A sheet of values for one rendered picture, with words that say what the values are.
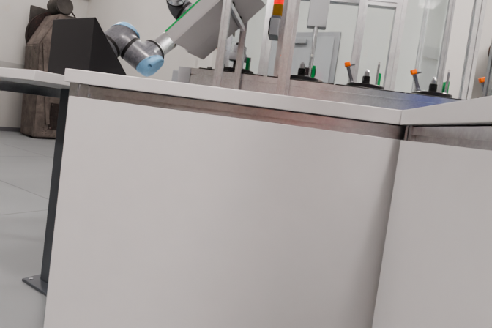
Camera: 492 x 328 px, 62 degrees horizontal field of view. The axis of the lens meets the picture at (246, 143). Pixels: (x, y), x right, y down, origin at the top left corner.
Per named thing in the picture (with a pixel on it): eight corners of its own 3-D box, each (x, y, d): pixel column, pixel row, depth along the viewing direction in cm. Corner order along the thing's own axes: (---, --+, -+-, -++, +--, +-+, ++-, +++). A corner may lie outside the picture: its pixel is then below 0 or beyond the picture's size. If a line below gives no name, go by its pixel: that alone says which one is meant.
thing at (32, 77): (-66, 69, 153) (-65, 62, 153) (127, 99, 228) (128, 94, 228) (34, 80, 114) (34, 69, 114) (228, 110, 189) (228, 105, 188)
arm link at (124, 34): (97, 45, 183) (117, 30, 191) (120, 65, 184) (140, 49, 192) (99, 28, 173) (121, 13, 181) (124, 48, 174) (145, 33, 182)
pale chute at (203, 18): (173, 42, 116) (164, 31, 117) (192, 52, 129) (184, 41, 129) (249, -27, 109) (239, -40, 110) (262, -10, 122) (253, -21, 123)
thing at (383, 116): (63, 81, 92) (64, 67, 92) (207, 110, 241) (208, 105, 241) (780, 173, 76) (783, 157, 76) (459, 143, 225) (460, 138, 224)
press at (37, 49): (71, 135, 876) (84, 13, 862) (105, 143, 811) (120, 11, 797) (4, 132, 765) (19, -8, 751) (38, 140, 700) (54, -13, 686)
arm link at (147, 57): (118, 62, 183) (186, 15, 219) (143, 84, 184) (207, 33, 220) (124, 44, 174) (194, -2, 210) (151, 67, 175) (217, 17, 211)
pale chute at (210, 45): (187, 52, 131) (179, 42, 132) (203, 60, 144) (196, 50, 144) (255, -9, 124) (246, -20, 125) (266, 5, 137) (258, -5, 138)
